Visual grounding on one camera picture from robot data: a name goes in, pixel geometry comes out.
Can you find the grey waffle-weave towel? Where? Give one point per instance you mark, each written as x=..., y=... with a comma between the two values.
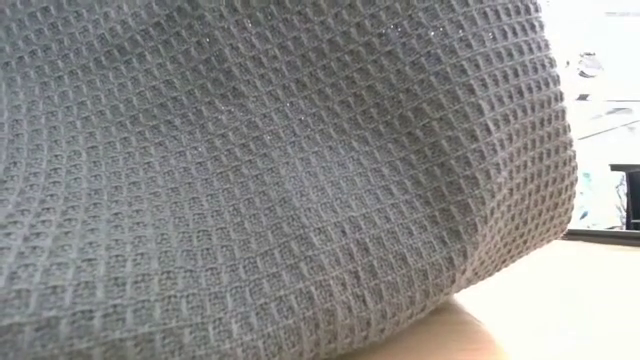
x=275, y=175

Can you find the leaf print fabric panel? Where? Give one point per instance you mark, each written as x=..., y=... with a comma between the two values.
x=586, y=215

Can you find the black cabinet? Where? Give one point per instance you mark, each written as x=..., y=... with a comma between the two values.
x=632, y=200

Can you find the black metal table frame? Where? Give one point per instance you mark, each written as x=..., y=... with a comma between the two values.
x=605, y=236

